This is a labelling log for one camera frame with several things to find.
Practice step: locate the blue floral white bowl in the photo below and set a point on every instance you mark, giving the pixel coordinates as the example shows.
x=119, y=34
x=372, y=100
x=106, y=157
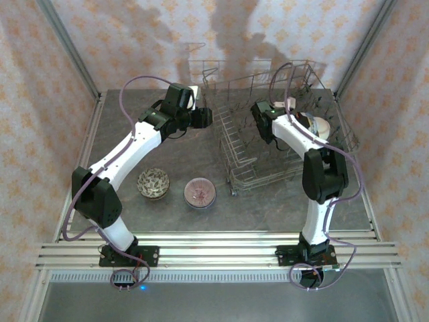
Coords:
x=313, y=126

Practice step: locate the plain cream bowl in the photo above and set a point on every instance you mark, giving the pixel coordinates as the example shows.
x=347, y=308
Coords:
x=323, y=126

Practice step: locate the leaf patterned bowl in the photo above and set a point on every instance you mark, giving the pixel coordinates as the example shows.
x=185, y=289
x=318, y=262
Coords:
x=153, y=184

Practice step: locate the red striped bowl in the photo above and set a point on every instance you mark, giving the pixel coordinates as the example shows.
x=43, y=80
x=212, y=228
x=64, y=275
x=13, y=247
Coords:
x=199, y=194

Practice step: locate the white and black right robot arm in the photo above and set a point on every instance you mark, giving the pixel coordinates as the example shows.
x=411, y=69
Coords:
x=291, y=131

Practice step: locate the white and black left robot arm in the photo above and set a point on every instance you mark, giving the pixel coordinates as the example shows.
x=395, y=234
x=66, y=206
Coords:
x=127, y=154

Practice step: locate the controller with green circuit board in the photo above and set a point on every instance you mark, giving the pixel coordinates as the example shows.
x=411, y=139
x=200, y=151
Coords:
x=313, y=278

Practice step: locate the black controller with blue light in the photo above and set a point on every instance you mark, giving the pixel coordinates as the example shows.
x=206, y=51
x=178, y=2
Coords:
x=124, y=283

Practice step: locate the aluminium table side rail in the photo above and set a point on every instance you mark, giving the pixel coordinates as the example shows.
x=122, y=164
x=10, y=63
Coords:
x=371, y=209
x=90, y=134

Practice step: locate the aluminium frame post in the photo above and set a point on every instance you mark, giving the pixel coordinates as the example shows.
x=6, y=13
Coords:
x=363, y=47
x=69, y=47

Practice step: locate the narrow aluminium table edge rail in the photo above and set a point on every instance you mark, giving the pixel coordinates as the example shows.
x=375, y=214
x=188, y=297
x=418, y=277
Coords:
x=218, y=236

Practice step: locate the wide aluminium base rail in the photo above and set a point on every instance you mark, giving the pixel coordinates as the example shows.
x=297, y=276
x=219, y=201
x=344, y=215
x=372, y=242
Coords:
x=218, y=255

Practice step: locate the aluminium frame leg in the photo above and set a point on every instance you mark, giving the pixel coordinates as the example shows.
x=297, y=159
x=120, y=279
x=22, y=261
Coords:
x=33, y=295
x=400, y=295

